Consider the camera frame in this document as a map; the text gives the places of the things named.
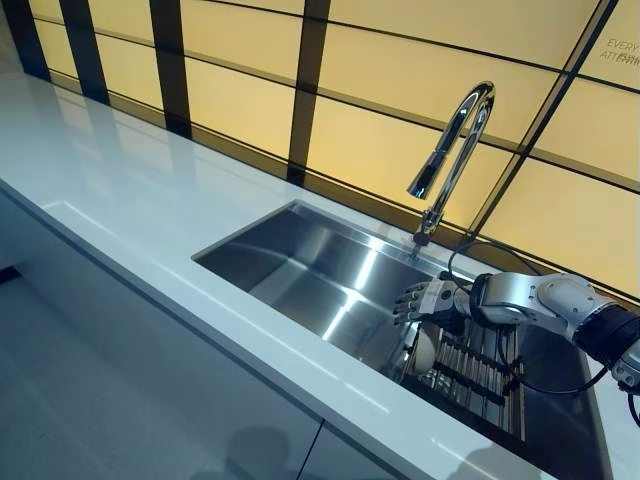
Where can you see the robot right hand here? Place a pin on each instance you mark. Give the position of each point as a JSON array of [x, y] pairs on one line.
[[442, 297]]

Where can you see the cream round plate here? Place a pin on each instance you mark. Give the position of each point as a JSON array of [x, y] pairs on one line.
[[426, 350]]

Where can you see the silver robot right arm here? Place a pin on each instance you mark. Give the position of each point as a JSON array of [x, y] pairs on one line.
[[550, 300]]

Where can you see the black sink drying rack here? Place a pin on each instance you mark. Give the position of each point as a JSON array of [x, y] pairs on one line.
[[475, 370]]

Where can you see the stainless steel sink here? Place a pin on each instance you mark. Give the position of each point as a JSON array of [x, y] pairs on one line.
[[310, 265]]

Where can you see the chrome gooseneck faucet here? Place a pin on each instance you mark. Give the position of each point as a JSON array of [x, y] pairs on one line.
[[465, 145]]

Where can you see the white glossy cabinet door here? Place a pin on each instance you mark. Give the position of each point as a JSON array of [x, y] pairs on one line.
[[350, 460], [150, 375]]

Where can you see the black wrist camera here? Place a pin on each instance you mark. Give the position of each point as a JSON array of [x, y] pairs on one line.
[[454, 325]]

